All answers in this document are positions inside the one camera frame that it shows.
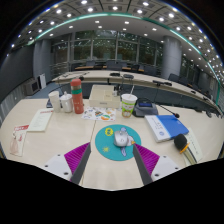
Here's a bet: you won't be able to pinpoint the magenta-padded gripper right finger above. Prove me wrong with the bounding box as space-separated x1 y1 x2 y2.
132 143 183 186

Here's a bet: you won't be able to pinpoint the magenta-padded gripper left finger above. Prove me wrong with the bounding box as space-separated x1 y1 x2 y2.
44 142 93 186

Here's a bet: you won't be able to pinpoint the silver computer mouse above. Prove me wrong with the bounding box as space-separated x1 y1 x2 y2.
113 129 130 148

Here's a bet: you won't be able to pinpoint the round teal cartoon mouse pad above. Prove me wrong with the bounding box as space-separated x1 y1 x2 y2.
94 124 142 162

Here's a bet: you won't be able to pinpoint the blue and white book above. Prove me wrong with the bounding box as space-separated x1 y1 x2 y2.
144 114 190 143

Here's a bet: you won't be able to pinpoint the colourful sticker sheet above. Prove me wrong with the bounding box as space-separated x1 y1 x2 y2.
81 106 117 122

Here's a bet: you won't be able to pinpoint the black gooseneck conference microphone unit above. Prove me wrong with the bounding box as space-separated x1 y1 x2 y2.
132 97 181 119

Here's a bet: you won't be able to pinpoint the pale yellow paper sheet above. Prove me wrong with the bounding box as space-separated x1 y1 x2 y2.
181 128 204 163

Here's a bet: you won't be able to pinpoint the white mug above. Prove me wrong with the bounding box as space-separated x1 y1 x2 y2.
59 92 74 114

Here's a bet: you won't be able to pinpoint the cartoon paper cup with straw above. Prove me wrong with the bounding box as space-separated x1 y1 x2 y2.
120 84 138 118

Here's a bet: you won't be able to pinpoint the red bottle with green band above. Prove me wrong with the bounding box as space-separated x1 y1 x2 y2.
69 78 85 115

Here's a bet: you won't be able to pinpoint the plain white paper cup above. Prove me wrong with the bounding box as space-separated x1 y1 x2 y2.
48 90 62 113

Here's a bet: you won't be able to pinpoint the beige cardboard box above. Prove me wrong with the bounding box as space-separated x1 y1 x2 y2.
88 84 122 109

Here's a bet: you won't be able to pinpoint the black desk microphone unit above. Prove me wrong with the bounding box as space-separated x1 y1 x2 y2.
152 79 173 87

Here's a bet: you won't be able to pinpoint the dark office chairs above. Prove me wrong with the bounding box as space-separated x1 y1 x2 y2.
69 59 214 98

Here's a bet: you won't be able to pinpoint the ceiling lights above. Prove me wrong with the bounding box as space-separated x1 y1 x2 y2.
9 0 224 73

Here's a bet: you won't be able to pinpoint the black handheld microphone, orange ring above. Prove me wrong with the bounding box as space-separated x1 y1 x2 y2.
173 133 198 166

